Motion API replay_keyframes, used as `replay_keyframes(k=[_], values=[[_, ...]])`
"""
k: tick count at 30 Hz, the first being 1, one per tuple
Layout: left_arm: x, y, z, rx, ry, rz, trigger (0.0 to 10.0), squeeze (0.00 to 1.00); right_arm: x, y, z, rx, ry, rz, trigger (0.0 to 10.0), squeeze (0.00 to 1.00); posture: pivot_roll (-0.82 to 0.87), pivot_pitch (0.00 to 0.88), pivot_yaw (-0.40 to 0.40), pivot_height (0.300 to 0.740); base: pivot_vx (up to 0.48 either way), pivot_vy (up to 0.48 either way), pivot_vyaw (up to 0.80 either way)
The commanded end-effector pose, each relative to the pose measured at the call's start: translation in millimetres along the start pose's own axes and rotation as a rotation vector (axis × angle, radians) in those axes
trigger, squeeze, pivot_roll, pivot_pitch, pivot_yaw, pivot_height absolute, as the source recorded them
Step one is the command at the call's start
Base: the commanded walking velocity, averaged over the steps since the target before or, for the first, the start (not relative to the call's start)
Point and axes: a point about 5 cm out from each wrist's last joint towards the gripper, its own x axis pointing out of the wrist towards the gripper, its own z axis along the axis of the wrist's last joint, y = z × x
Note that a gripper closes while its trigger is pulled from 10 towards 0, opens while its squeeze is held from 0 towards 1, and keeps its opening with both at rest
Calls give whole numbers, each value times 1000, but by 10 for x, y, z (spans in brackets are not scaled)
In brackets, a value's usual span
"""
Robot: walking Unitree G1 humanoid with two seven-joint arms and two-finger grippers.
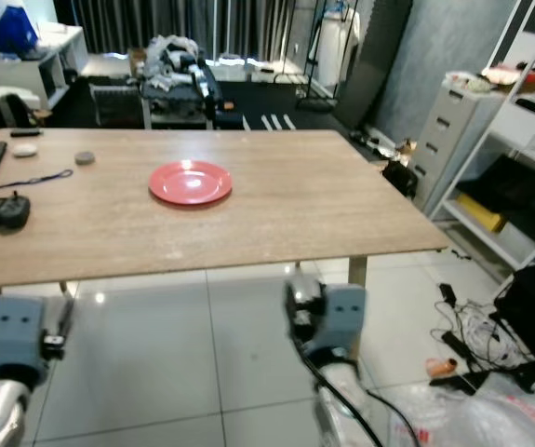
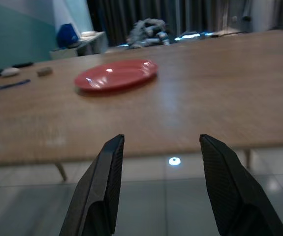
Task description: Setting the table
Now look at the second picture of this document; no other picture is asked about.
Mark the white shelf unit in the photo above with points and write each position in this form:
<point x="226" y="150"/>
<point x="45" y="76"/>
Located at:
<point x="87" y="45"/>

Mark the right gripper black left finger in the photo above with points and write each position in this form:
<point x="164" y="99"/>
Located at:
<point x="99" y="184"/>

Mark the small grey round object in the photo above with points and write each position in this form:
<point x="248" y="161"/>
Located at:
<point x="44" y="71"/>

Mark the blue bag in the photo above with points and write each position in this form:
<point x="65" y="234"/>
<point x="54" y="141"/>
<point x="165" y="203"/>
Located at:
<point x="67" y="35"/>

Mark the black slim remote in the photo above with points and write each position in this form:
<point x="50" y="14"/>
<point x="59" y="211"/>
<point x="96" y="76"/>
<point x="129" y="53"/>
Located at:
<point x="22" y="65"/>

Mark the dark grey curtains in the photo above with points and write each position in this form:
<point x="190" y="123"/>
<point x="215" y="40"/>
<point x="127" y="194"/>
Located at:
<point x="175" y="17"/>

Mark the white cluttered work table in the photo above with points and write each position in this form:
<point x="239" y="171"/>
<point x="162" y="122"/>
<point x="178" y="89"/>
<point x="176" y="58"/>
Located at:
<point x="148" y="33"/>

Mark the red round plate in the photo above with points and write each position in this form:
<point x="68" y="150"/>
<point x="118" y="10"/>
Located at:
<point x="116" y="76"/>

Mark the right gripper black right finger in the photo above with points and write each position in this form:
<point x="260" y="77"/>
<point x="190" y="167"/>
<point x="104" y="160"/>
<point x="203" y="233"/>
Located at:
<point x="232" y="184"/>

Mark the white oval case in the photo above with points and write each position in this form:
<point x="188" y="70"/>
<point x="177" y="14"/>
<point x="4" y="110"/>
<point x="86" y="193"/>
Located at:
<point x="10" y="72"/>

